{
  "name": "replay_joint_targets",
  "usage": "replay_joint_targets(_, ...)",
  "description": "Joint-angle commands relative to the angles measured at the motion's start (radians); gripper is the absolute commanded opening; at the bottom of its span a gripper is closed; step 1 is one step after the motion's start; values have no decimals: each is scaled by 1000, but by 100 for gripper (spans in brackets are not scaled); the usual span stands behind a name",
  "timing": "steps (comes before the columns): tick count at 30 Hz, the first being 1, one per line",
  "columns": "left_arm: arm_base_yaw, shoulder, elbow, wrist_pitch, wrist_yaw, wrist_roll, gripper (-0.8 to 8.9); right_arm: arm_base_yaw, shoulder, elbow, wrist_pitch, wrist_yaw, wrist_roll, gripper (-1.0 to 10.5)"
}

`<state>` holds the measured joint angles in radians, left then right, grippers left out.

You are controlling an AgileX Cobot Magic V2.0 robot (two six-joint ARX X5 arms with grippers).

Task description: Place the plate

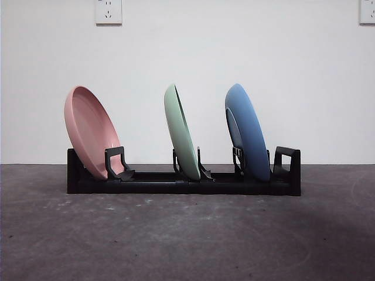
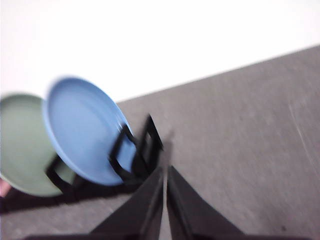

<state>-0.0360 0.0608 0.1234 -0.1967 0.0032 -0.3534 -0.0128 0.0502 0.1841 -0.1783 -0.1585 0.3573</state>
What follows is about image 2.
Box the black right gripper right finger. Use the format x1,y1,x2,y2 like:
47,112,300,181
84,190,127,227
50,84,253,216
166,164,251,240

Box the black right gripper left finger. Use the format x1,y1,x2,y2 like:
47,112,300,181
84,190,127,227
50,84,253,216
23,166,165,240

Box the blue round plate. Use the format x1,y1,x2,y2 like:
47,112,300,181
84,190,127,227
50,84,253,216
42,74,136,187

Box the pink round plate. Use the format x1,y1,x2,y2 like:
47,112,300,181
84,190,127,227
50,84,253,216
0,178,11,199

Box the green round plate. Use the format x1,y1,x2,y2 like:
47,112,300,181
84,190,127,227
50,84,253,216
0,92,76,198

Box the black plastic plate rack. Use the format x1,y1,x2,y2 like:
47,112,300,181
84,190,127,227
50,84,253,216
0,113,165,213

